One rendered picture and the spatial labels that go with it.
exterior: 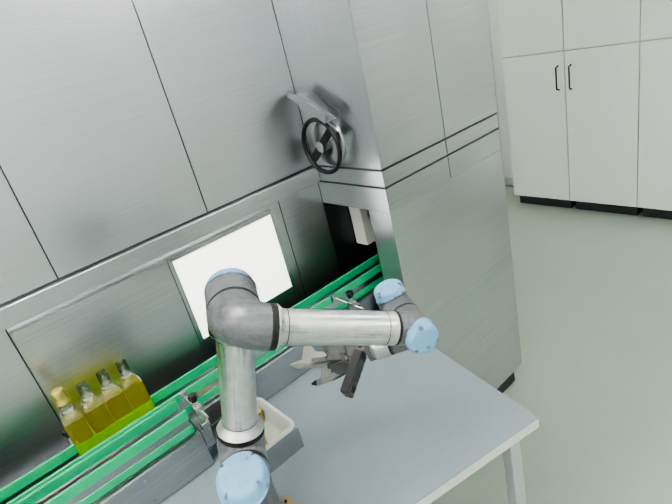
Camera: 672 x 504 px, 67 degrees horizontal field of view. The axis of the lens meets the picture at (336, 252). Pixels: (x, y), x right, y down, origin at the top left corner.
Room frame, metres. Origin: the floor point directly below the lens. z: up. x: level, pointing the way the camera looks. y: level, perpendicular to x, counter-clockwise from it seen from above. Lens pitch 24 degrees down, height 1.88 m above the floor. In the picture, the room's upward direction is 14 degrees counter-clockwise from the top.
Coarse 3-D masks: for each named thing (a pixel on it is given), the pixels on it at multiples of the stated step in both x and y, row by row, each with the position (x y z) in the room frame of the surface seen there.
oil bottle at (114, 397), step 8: (112, 384) 1.25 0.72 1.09; (104, 392) 1.23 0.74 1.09; (112, 392) 1.23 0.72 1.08; (120, 392) 1.24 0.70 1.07; (104, 400) 1.22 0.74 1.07; (112, 400) 1.22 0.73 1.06; (120, 400) 1.23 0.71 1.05; (112, 408) 1.22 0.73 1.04; (120, 408) 1.23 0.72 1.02; (128, 408) 1.24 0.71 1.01; (112, 416) 1.22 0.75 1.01; (120, 416) 1.22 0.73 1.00; (128, 416) 1.23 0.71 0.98; (136, 416) 1.25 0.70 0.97; (120, 424) 1.22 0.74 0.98; (128, 424) 1.23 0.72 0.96
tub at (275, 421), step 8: (264, 400) 1.33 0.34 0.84; (264, 408) 1.32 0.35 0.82; (272, 408) 1.28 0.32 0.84; (264, 416) 1.33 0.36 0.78; (272, 416) 1.29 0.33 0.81; (280, 416) 1.24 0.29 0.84; (264, 424) 1.30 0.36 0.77; (272, 424) 1.29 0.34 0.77; (280, 424) 1.25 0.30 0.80; (288, 424) 1.21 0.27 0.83; (272, 432) 1.26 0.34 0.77; (288, 432) 1.17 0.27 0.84; (272, 440) 1.14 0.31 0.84
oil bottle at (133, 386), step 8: (128, 376) 1.27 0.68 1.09; (136, 376) 1.28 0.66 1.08; (120, 384) 1.26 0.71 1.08; (128, 384) 1.25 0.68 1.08; (136, 384) 1.26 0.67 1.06; (128, 392) 1.25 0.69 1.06; (136, 392) 1.26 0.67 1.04; (144, 392) 1.27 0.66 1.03; (128, 400) 1.25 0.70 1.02; (136, 400) 1.25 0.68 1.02; (144, 400) 1.26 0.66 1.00; (136, 408) 1.25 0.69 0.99; (144, 408) 1.26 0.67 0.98; (152, 408) 1.27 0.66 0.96
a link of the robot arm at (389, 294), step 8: (392, 280) 1.08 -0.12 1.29; (376, 288) 1.07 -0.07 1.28; (384, 288) 1.06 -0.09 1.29; (392, 288) 1.04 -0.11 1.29; (400, 288) 1.04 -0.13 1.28; (376, 296) 1.05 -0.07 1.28; (384, 296) 1.03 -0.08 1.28; (392, 296) 1.03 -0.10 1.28; (400, 296) 1.03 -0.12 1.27; (384, 304) 1.04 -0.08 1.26; (392, 304) 1.01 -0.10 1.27; (400, 304) 1.00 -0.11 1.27
